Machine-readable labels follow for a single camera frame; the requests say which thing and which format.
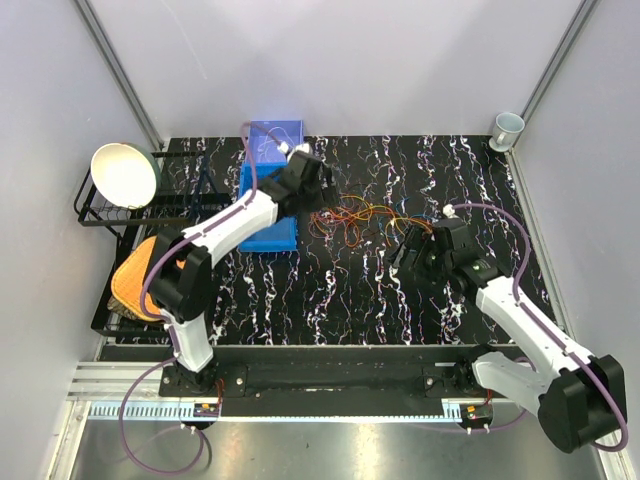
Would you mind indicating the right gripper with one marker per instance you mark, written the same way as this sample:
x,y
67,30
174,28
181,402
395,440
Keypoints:
x,y
421,245

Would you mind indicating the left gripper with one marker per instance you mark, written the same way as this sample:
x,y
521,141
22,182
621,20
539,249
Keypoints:
x,y
320,195

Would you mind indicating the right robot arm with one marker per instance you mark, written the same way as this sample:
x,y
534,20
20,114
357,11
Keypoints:
x,y
576,397

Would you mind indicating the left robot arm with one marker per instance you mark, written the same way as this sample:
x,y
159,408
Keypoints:
x,y
179,280

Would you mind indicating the light purple plastic bin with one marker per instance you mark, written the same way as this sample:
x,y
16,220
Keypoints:
x,y
265,142

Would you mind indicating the blue plastic bin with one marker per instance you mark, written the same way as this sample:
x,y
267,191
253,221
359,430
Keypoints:
x,y
278,238

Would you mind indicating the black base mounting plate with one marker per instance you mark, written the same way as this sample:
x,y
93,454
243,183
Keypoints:
x,y
330,383

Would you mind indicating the white mug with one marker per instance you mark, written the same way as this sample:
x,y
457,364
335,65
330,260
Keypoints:
x,y
506,130

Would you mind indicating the white bowl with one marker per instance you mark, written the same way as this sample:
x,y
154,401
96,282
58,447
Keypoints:
x,y
125,174

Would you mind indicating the orange woven basket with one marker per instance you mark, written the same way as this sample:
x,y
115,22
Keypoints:
x,y
127,283

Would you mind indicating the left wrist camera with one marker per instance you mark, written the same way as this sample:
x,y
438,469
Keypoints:
x,y
288,150

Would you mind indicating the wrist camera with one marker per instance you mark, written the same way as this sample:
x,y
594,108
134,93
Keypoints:
x,y
449,212
288,150

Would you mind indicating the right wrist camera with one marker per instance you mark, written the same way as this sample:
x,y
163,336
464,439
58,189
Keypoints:
x,y
449,212

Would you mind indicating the black wire dish rack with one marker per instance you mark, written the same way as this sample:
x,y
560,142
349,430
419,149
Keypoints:
x,y
193,186

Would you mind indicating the aluminium frame rail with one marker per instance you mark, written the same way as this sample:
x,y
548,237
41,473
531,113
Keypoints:
x,y
131,392

